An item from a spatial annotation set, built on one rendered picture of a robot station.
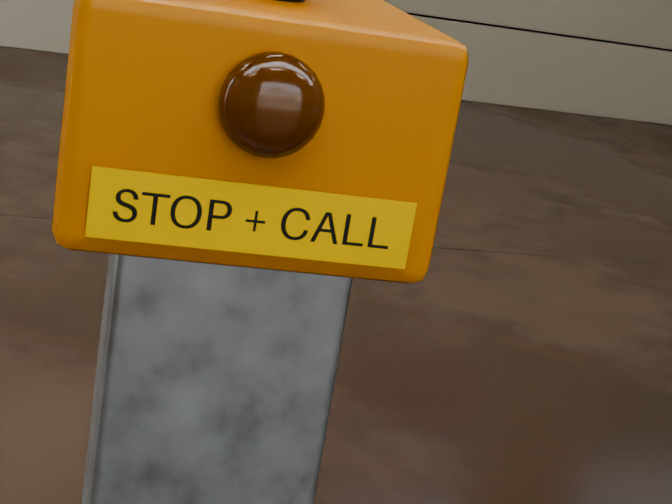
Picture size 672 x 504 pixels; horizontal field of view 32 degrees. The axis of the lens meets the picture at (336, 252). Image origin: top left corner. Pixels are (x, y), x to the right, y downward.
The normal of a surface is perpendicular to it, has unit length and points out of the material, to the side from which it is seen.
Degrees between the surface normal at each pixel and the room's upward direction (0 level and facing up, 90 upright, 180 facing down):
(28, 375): 0
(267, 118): 94
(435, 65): 90
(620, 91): 90
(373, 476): 0
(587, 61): 90
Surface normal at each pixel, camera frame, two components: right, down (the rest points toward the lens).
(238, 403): 0.17, 0.31
